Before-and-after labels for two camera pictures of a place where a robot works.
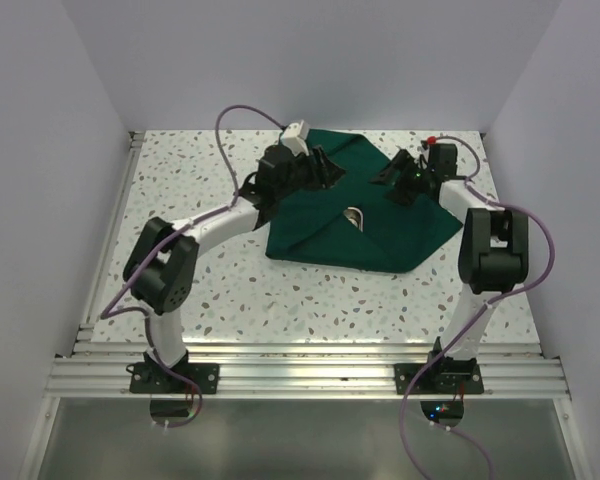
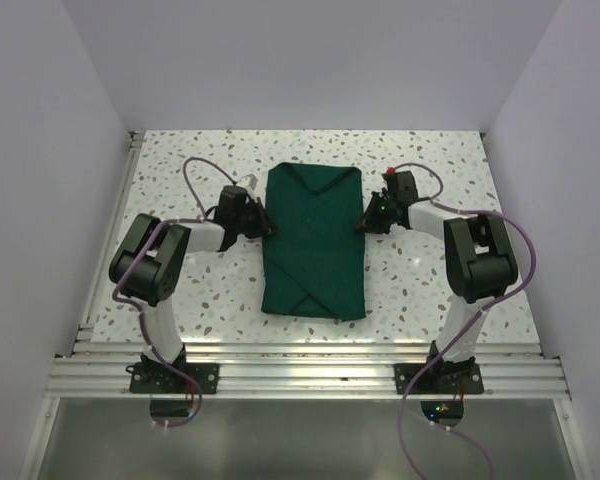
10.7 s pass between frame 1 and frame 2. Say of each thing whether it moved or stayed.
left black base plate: stayed
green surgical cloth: moved
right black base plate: stayed
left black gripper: moved
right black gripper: moved
